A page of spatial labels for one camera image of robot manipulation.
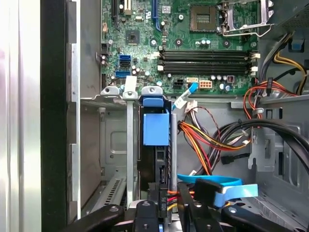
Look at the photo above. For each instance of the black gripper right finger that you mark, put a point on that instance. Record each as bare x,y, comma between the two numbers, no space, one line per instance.
202,220

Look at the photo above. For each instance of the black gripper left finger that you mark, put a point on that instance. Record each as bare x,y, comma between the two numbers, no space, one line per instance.
144,217

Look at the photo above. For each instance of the hard disk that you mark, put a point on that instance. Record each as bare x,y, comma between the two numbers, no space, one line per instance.
155,128

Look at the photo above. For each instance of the metal disk bay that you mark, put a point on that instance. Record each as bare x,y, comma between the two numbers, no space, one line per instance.
116,145

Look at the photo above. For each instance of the metal optical drive cage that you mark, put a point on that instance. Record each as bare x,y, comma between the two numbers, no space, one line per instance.
270,157

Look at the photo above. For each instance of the black open PC case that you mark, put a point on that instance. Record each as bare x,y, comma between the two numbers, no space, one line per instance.
53,120

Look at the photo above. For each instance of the black RAM slot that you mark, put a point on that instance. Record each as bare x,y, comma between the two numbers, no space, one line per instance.
205,52
205,64
205,58
205,71

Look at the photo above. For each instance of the green motherboard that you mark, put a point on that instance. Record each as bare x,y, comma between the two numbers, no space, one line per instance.
188,41

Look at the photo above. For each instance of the black chipset chip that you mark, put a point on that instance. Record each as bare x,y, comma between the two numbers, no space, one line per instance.
132,37

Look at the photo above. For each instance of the metal locking lever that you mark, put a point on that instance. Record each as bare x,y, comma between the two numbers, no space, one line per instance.
241,33

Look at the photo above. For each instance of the CPU socket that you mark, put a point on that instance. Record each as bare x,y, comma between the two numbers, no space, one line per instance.
202,18

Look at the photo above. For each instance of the blue expansion slot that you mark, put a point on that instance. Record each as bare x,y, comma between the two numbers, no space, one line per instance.
156,14

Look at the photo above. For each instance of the black expansion slot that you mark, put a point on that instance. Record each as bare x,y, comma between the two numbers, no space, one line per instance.
115,14

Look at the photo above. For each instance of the metal socket cover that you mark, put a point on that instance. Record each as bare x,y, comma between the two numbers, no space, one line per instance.
263,10

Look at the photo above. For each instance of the grey power supply unit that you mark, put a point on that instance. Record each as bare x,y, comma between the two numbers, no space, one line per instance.
294,21

